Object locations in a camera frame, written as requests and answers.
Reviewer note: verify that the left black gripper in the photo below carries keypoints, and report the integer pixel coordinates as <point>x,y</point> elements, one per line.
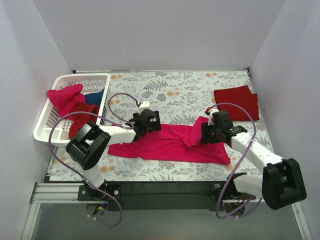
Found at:
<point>156,121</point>

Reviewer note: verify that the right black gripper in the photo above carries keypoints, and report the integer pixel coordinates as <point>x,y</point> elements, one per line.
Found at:
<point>205,133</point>

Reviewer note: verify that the bright pink t shirt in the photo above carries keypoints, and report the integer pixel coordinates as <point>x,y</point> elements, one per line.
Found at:
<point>180,143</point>

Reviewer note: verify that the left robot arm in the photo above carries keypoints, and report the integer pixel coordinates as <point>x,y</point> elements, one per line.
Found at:
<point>89,144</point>

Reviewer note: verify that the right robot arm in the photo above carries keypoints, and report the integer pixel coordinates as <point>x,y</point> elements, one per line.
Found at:
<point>281,183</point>

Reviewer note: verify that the folded dark red t shirt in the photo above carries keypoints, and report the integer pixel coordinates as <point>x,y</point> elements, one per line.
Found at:
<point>240,96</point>

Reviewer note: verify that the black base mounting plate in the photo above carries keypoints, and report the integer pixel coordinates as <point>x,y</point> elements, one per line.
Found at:
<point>165,195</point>

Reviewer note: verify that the blue t shirt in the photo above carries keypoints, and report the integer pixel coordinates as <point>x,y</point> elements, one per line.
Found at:
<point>94,98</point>

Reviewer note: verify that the dark red crumpled t shirt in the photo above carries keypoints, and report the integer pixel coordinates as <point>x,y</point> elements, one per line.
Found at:
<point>80,119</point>

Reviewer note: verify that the pink t shirt in basket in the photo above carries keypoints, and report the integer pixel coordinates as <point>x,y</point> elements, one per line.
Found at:
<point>65,99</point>

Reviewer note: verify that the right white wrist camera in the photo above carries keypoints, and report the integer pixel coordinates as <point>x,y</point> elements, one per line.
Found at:
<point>210,111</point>

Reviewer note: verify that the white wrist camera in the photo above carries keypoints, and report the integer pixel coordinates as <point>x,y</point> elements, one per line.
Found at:
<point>144,105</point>
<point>210,111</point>

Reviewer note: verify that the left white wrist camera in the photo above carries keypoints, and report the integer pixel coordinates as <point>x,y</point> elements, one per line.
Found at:
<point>144,105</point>

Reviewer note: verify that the aluminium frame rail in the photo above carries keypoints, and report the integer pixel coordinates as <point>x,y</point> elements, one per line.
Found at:
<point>55,193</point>

